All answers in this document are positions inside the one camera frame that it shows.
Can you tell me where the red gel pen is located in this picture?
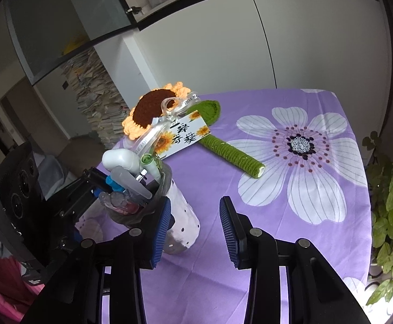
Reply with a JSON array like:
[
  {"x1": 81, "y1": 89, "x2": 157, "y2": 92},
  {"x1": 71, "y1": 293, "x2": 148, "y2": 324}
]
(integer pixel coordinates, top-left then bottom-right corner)
[{"x1": 99, "y1": 192, "x2": 139, "y2": 215}]

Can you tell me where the white correction tape dispenser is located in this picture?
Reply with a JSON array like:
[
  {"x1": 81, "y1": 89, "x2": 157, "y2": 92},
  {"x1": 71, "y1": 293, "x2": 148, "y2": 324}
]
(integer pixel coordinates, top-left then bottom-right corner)
[{"x1": 102, "y1": 148, "x2": 140, "y2": 175}]

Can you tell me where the grey felt pen holder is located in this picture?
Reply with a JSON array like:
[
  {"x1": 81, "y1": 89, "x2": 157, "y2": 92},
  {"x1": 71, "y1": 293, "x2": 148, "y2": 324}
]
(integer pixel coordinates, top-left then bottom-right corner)
[{"x1": 108, "y1": 164, "x2": 202, "y2": 255}]

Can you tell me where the black marker pen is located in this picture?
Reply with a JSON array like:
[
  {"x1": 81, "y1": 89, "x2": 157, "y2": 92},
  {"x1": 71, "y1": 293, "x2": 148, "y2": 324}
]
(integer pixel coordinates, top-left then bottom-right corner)
[{"x1": 84, "y1": 167, "x2": 111, "y2": 191}]

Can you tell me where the blue gel pen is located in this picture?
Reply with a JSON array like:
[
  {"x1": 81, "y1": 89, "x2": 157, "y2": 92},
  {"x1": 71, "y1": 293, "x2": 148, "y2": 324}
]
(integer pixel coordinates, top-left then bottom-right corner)
[{"x1": 105, "y1": 175, "x2": 124, "y2": 192}]

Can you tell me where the green gel pen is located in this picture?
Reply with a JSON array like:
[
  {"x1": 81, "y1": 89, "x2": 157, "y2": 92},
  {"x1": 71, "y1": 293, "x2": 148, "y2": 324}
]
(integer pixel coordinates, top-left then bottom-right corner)
[{"x1": 140, "y1": 153, "x2": 162, "y2": 184}]

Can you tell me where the purple floral tablecloth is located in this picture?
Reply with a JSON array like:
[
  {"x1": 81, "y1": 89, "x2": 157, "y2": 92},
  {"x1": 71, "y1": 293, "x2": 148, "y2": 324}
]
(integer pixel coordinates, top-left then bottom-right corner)
[{"x1": 74, "y1": 88, "x2": 373, "y2": 324}]

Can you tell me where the tall stack of magazines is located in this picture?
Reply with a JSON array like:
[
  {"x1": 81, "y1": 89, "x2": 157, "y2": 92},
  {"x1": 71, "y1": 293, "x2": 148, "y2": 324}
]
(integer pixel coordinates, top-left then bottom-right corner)
[{"x1": 61, "y1": 48, "x2": 130, "y2": 149}]

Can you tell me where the green potted plant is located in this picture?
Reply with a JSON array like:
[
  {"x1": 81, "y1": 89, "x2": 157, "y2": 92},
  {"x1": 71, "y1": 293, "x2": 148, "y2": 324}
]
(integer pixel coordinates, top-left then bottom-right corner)
[{"x1": 362, "y1": 131, "x2": 393, "y2": 305}]

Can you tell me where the sunflower greeting card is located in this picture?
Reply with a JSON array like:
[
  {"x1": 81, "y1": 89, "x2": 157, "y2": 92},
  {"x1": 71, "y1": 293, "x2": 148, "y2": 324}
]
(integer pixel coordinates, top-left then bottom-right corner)
[{"x1": 154, "y1": 110, "x2": 211, "y2": 159}]

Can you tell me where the crochet sunflower with green stem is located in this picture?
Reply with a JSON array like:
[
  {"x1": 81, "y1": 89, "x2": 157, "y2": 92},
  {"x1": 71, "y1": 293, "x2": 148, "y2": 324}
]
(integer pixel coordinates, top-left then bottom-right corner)
[{"x1": 122, "y1": 82, "x2": 265, "y2": 178}]

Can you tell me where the white printed ribbon bow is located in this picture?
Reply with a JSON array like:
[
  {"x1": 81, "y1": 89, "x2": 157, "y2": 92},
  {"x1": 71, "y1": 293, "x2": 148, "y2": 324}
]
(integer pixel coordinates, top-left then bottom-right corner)
[{"x1": 133, "y1": 92, "x2": 201, "y2": 157}]

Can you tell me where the yellow plush toy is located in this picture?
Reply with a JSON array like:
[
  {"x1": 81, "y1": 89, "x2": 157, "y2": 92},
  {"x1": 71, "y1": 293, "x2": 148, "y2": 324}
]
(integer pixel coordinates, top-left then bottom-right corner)
[{"x1": 62, "y1": 35, "x2": 90, "y2": 56}]

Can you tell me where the glass cabinet door left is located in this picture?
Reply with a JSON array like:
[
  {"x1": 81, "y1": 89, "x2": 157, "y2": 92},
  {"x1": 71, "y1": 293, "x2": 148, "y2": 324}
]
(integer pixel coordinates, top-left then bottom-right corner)
[{"x1": 3, "y1": 0, "x2": 137, "y2": 85}]

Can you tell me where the white bookcase with shelves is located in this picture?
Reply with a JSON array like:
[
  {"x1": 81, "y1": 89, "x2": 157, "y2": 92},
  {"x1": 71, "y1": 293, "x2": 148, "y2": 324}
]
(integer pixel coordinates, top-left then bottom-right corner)
[{"x1": 93, "y1": 0, "x2": 393, "y2": 136}]

